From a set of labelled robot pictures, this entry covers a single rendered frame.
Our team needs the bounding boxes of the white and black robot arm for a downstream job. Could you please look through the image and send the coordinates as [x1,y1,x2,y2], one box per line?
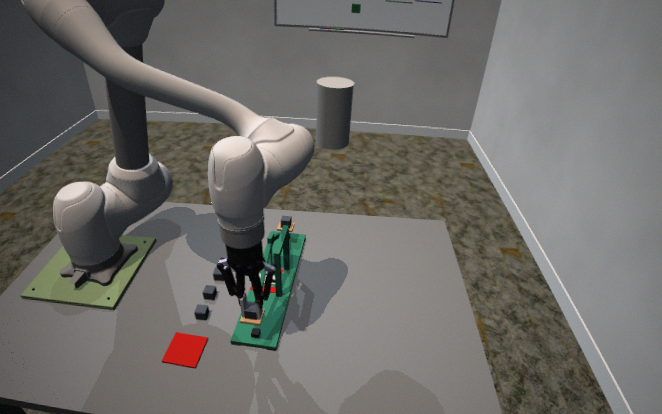
[21,0,315,288]

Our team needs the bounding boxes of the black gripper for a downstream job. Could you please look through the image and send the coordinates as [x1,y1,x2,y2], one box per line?
[217,241,277,320]

